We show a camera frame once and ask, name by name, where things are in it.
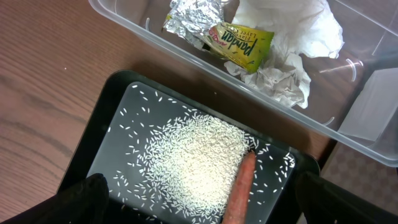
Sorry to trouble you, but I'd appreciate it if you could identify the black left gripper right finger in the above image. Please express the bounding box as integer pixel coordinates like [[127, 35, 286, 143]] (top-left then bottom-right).
[[295, 172, 397, 224]]

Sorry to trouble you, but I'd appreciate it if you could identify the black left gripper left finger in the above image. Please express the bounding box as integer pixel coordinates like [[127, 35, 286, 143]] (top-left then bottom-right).
[[3, 174, 109, 224]]

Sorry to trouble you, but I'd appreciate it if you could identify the orange carrot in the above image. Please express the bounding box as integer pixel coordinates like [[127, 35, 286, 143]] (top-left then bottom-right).
[[221, 152, 256, 224]]

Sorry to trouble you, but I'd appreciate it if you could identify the pile of white rice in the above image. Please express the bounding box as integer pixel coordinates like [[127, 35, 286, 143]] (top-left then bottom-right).
[[135, 113, 251, 218]]

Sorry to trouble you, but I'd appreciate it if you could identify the black waste tray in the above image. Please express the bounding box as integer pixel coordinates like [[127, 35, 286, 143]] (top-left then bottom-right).
[[59, 70, 320, 223]]

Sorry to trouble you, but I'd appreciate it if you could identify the clear plastic waste bin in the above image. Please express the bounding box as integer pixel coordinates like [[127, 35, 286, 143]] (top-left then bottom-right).
[[90, 0, 397, 167]]

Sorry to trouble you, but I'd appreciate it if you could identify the brown serving tray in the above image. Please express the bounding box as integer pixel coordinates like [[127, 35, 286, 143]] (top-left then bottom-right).
[[321, 143, 397, 215]]

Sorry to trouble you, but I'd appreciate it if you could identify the crumpled white tissue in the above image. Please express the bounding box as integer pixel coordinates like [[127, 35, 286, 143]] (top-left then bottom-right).
[[225, 0, 344, 109]]

